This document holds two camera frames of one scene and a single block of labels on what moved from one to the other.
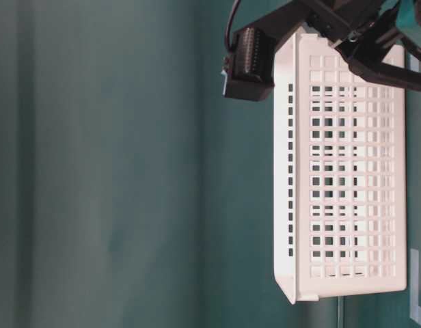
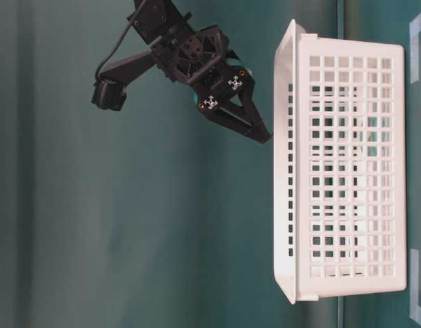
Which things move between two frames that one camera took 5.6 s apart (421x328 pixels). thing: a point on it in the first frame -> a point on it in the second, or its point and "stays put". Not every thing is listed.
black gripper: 337,20 -> 199,60
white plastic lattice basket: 340,170 stays put
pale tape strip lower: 416,312 stays put
